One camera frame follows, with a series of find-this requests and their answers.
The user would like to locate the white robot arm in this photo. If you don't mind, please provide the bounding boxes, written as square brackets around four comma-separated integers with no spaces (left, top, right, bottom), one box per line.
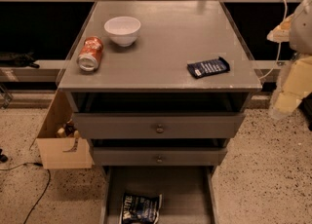
[267,0,312,120]

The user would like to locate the bottom grey drawer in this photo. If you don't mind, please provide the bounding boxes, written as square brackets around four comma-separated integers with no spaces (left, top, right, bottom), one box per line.
[99,167,218,224]

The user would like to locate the cardboard box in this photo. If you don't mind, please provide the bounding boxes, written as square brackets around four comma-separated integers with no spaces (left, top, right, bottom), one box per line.
[36,91,93,169]

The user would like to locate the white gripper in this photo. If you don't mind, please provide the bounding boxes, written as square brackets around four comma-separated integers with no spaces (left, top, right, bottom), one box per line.
[266,15,312,120]

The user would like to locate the blue chip bag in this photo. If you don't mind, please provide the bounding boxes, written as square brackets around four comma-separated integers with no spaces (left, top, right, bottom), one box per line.
[119,193,163,224]

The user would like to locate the items inside cardboard box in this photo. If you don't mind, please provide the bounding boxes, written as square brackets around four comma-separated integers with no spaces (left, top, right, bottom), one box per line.
[56,120,80,152]

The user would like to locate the black floor cable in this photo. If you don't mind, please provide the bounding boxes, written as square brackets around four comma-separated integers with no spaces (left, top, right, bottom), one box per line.
[0,161,52,224]

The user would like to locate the dark blue snack bar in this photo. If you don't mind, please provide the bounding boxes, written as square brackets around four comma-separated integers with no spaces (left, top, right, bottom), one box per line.
[187,56,230,79]

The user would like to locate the top grey drawer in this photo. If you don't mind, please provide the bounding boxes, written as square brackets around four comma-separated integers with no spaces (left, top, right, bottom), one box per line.
[73,113,245,139]

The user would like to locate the white hanging cable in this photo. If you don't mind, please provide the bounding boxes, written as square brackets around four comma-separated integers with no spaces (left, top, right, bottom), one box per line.
[258,0,290,81]

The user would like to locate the grey drawer cabinet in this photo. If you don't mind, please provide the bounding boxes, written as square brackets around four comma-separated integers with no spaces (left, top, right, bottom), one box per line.
[58,0,263,224]

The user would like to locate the orange soda can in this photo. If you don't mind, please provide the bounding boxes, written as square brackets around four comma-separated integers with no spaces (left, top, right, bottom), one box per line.
[77,36,103,72]

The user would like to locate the white ceramic bowl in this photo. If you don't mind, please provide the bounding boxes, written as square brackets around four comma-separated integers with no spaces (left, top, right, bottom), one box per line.
[104,17,141,47]

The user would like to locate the grey drawer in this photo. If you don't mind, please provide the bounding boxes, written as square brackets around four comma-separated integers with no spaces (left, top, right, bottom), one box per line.
[99,167,218,224]
[73,113,245,139]
[93,147,227,166]

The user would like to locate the black object on shelf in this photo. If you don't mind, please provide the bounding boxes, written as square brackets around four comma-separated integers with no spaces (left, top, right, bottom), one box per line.
[0,52,40,69]

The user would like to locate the middle grey drawer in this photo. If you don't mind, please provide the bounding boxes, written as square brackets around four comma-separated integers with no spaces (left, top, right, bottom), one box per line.
[93,147,227,166]

